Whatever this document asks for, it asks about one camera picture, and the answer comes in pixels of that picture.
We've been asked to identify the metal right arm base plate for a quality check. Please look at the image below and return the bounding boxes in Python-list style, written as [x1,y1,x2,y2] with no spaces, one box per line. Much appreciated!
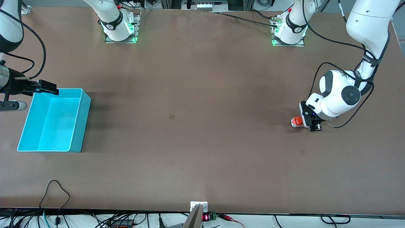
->
[105,9,141,44]

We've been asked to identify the black cable on table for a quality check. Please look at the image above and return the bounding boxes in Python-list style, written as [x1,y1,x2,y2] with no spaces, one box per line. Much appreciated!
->
[207,9,280,28]

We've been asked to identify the blue plastic box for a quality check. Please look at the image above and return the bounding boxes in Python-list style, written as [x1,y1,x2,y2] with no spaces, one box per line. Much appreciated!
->
[17,88,92,153]

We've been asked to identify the coiled black cable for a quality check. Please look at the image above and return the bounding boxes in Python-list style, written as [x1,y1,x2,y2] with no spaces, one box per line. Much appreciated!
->
[321,214,351,225]

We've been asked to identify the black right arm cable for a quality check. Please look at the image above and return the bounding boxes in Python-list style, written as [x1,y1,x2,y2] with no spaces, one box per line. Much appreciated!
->
[0,9,47,79]

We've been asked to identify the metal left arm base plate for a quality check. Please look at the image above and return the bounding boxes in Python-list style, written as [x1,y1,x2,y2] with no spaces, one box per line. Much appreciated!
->
[271,14,305,47]

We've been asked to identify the grey mounting bar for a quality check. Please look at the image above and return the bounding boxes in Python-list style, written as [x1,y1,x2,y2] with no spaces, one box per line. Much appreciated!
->
[183,204,203,228]

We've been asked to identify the red cable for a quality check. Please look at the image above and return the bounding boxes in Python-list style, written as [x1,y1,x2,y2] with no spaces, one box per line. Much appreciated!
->
[218,214,246,228]

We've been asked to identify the white lit device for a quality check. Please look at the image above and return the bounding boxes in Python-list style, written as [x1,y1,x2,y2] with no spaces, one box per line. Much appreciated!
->
[196,1,229,10]

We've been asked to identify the white metal bracket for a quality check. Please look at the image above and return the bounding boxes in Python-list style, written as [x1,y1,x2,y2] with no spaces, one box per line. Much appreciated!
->
[190,201,208,213]

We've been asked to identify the thin black looped cable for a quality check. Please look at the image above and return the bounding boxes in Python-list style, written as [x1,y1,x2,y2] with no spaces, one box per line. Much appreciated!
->
[39,180,71,226]

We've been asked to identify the power strip with orange lights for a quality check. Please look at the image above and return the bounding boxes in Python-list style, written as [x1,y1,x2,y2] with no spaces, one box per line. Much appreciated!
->
[109,219,135,228]

